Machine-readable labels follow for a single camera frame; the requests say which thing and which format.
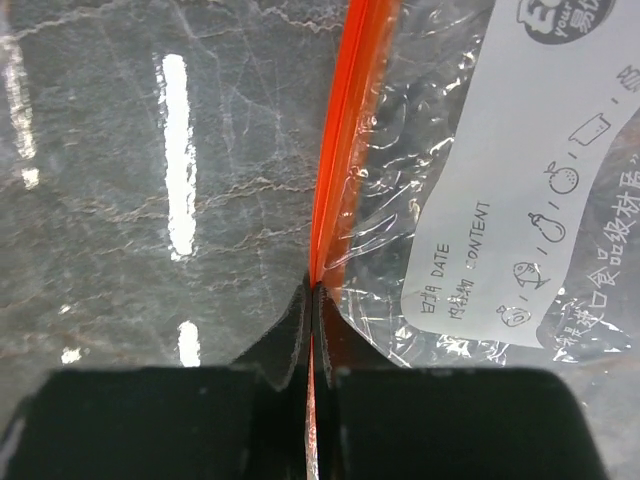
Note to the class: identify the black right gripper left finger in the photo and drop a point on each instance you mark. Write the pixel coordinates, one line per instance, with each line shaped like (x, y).
(244, 420)

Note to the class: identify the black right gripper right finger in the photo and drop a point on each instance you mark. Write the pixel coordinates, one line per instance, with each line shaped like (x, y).
(375, 420)

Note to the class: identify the clear orange-zipper zip bag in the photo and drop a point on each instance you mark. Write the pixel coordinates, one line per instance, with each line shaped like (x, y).
(484, 210)

